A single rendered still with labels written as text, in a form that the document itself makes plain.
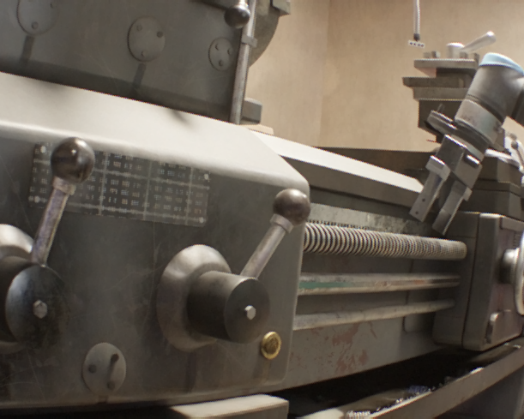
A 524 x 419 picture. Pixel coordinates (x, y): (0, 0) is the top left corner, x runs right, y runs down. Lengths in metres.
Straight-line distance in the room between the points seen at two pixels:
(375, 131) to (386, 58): 0.75
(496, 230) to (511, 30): 4.73
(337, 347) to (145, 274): 0.63
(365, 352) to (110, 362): 0.76
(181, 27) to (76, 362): 0.42
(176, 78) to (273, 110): 5.36
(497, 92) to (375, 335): 0.52
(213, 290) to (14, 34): 0.32
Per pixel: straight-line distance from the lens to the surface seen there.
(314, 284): 0.90
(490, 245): 1.37
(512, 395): 2.56
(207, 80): 0.80
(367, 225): 1.14
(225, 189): 0.63
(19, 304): 0.43
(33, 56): 0.65
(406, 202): 1.26
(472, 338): 1.39
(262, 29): 1.12
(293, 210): 0.60
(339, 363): 1.18
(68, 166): 0.43
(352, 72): 6.62
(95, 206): 0.53
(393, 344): 1.35
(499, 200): 1.43
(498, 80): 1.18
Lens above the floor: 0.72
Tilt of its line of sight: 2 degrees up
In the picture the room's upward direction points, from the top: 6 degrees clockwise
